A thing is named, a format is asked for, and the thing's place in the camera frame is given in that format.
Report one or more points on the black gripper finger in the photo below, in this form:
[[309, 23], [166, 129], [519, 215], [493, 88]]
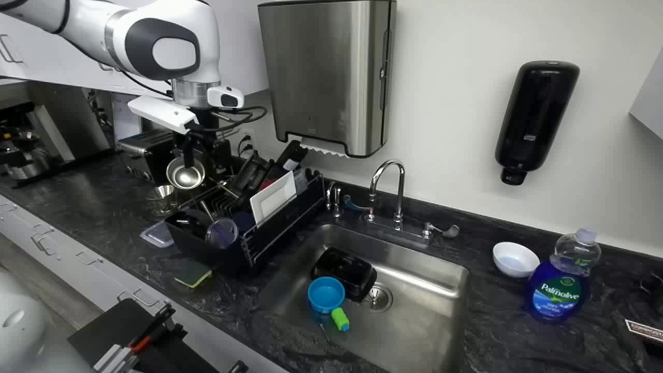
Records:
[[190, 156], [208, 152]]

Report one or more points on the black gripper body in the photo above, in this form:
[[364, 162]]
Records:
[[200, 125]]

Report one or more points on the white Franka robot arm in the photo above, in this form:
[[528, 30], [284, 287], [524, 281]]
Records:
[[84, 27]]

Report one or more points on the black dish rack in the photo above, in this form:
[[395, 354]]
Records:
[[276, 230]]

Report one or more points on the teal dish brush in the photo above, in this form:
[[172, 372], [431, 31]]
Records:
[[355, 206]]

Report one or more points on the chrome sink faucet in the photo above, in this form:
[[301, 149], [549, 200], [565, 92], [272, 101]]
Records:
[[401, 198]]

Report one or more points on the sink drain strainer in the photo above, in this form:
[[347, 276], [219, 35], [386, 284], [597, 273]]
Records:
[[379, 296]]

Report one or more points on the stainless steel sink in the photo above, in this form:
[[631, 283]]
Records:
[[415, 323]]

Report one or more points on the blue dish soap bottle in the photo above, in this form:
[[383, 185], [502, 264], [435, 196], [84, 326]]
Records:
[[556, 292]]

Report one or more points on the steel bowl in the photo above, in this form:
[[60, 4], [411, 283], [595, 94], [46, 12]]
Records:
[[186, 177]]

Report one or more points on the small steel cup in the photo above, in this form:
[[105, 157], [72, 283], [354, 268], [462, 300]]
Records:
[[163, 191]]

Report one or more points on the steel toaster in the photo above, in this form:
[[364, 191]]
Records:
[[145, 156]]

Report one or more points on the blue cup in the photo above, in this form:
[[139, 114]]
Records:
[[243, 223]]

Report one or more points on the white cutting board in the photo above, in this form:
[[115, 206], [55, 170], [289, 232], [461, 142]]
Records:
[[272, 200]]

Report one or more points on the clear drinking glass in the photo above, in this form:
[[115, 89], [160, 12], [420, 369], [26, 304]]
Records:
[[221, 232]]

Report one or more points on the black kitchen utensil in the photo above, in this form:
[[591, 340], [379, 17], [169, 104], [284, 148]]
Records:
[[290, 156]]

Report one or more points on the clear plastic lid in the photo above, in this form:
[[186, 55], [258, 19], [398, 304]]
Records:
[[159, 235]]

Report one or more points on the green yellow sponge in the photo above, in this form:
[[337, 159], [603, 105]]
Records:
[[192, 273]]

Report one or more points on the steel paper towel dispenser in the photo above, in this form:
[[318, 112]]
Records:
[[323, 68]]

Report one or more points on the black coffee machine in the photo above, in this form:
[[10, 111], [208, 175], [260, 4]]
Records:
[[31, 142]]

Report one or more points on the black marker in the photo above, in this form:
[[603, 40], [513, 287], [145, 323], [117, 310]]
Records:
[[156, 323]]

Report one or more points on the black plastic container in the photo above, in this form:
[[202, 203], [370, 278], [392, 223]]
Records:
[[344, 270]]

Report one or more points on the red marker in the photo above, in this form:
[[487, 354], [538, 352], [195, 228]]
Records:
[[148, 340]]

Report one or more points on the black tray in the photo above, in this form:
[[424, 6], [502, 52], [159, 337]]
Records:
[[105, 332]]

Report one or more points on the white marker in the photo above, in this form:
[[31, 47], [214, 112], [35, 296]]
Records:
[[111, 356]]

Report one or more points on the small white bowl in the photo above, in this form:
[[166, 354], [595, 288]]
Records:
[[515, 262]]

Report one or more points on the red striped packet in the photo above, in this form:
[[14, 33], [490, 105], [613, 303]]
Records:
[[643, 329]]

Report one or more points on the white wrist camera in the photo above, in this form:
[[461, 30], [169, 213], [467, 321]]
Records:
[[163, 114]]

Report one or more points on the black wall soap dispenser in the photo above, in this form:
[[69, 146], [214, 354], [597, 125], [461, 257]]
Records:
[[536, 111]]

